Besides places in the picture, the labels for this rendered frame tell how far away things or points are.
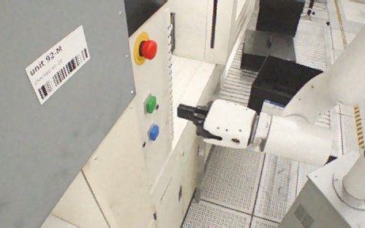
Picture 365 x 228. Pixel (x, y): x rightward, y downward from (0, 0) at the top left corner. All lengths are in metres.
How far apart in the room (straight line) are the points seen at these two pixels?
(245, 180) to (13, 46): 1.81
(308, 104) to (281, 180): 1.42
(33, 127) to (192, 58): 1.14
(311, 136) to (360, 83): 0.14
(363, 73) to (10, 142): 0.52
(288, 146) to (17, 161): 0.47
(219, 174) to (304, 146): 1.43
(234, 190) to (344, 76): 1.48
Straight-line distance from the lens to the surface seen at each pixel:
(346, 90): 0.54
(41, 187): 0.39
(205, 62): 1.38
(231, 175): 1.98
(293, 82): 1.44
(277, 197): 1.96
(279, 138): 0.57
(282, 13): 1.93
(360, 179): 1.09
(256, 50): 1.55
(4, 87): 0.30
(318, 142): 0.59
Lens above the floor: 1.64
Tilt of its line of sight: 44 degrees down
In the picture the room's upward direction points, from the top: straight up
